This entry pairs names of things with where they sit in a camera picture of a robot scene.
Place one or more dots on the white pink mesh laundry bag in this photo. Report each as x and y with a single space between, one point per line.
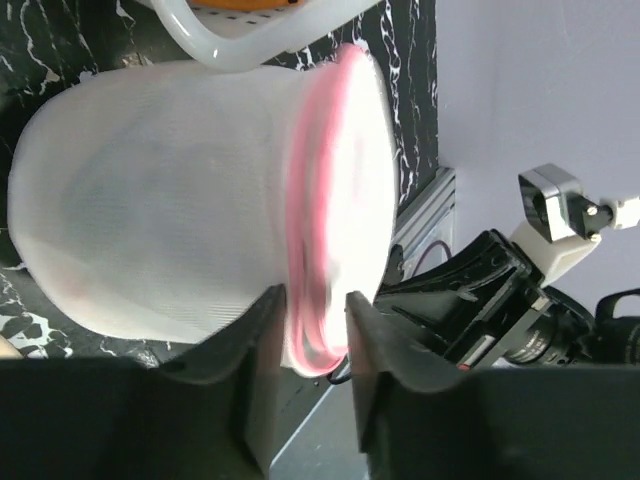
159 202

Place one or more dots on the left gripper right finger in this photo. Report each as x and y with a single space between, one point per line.
420 417

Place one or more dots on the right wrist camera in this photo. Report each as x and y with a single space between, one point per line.
562 225

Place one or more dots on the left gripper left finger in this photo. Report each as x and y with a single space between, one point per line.
207 414

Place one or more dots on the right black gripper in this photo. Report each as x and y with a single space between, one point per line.
489 302

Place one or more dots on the white plastic basket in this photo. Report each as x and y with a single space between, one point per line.
235 40

